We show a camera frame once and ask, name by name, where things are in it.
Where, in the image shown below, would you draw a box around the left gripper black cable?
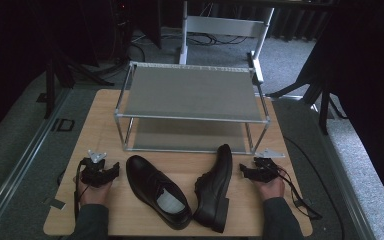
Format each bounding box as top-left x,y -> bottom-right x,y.
73,159 -> 92,222

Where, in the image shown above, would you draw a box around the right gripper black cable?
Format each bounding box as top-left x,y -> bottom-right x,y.
273,163 -> 323,221

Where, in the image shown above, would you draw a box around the black floor tape marks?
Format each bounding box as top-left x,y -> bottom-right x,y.
50,117 -> 76,133

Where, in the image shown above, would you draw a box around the long black floor cable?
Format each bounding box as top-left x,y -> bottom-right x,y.
282,135 -> 346,240

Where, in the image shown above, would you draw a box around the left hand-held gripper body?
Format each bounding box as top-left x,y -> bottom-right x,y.
79,149 -> 113,188

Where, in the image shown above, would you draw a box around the person's right hand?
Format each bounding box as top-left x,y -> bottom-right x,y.
258,175 -> 286,203

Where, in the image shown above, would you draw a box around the grey tape piece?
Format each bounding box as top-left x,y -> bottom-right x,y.
42,197 -> 67,211

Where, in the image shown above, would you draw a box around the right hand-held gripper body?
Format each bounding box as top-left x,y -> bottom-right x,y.
252,148 -> 286,184

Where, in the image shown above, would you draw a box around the person's left hand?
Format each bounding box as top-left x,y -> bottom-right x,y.
74,177 -> 115,206

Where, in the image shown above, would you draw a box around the aluminium floor rail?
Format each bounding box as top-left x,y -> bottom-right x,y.
308,101 -> 378,240
0,87 -> 72,236

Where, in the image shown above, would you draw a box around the black leather shoe white insole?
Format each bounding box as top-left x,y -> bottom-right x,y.
125,154 -> 194,231

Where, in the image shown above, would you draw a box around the black floor cables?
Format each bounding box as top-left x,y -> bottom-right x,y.
131,29 -> 249,48

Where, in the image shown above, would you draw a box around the black tripod stand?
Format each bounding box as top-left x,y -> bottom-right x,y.
267,49 -> 348,136
43,49 -> 115,120

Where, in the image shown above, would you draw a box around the metal shoe rack grey shelves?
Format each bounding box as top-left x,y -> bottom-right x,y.
113,60 -> 272,156

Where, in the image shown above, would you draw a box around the dark equipment tower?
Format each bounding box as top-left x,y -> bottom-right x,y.
109,0 -> 135,65

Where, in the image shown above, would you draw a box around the white metal stand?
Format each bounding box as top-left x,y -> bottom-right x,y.
178,1 -> 276,85

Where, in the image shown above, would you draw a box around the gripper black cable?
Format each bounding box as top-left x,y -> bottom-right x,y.
273,163 -> 323,221
73,159 -> 92,222

